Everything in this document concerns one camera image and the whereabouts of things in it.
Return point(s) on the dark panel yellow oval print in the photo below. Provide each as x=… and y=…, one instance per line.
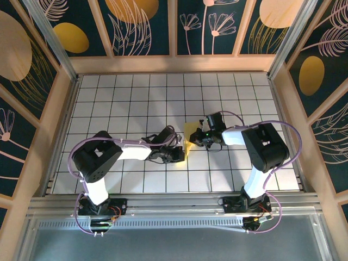
x=81, y=27

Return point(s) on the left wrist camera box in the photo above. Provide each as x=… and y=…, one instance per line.
x=166, y=136

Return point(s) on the aluminium extrusion beam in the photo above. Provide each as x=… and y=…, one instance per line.
x=174, y=204

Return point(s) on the dark panel feather yellow oval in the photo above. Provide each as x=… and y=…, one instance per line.
x=320, y=54

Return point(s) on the white grid table mat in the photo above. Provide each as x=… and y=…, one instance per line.
x=190, y=89

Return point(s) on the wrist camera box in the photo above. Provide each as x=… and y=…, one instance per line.
x=166, y=136
x=216, y=121

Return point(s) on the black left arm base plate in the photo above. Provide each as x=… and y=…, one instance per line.
x=119, y=206

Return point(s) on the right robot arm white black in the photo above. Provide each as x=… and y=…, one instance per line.
x=266, y=149

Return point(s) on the small black controller board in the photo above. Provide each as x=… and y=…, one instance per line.
x=255, y=223
x=102, y=224

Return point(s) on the light wooden enclosure frame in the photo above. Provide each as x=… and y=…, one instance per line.
x=163, y=63

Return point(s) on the dark panel pale circle print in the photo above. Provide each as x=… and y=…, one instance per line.
x=272, y=27

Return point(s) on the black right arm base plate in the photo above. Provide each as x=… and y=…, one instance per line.
x=231, y=205

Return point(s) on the dark panel orange circle leaves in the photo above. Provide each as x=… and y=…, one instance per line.
x=130, y=32

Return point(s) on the dark panel large tan circle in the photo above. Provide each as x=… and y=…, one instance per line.
x=21, y=54

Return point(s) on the aluminium corner post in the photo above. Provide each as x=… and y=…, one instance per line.
x=290, y=40
x=53, y=40

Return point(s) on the grey frosted panel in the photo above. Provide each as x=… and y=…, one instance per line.
x=174, y=244

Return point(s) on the dark panel flower outline print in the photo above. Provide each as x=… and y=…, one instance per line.
x=13, y=149

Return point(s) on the dark panel pink flowers print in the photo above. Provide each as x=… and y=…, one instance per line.
x=209, y=27

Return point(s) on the dark panel leaf outline print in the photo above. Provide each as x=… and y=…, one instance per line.
x=331, y=149

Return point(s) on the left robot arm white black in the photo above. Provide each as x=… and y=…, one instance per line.
x=95, y=157

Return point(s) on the aluminium table edge rail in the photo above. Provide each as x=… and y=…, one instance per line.
x=63, y=136
x=280, y=108

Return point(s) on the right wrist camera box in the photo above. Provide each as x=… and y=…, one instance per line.
x=216, y=121

